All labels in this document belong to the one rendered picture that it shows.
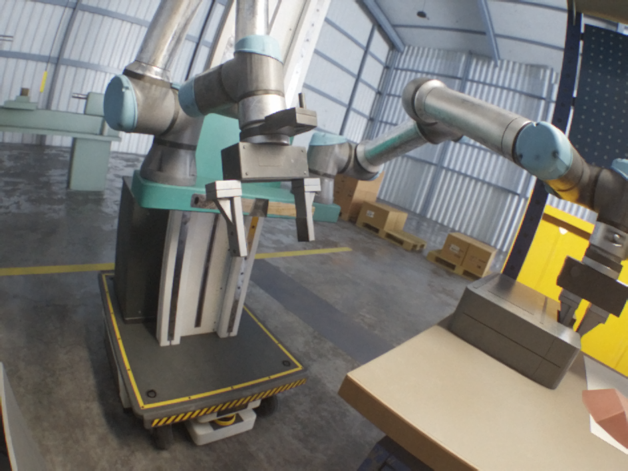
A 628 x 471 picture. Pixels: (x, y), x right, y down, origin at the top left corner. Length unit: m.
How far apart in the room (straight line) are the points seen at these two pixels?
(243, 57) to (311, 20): 0.70
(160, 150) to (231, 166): 0.36
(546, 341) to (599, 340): 1.00
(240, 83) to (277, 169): 0.14
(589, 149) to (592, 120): 0.07
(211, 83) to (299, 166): 0.20
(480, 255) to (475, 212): 7.01
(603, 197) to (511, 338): 0.27
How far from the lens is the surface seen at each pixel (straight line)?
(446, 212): 12.39
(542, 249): 1.36
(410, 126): 0.90
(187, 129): 0.77
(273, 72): 0.49
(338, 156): 1.04
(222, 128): 0.95
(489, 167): 12.15
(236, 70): 0.50
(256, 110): 0.46
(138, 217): 1.15
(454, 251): 5.26
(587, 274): 0.56
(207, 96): 0.54
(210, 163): 0.95
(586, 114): 0.79
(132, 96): 0.66
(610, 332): 1.46
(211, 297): 1.26
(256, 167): 0.43
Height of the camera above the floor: 1.13
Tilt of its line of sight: 15 degrees down
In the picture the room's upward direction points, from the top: 17 degrees clockwise
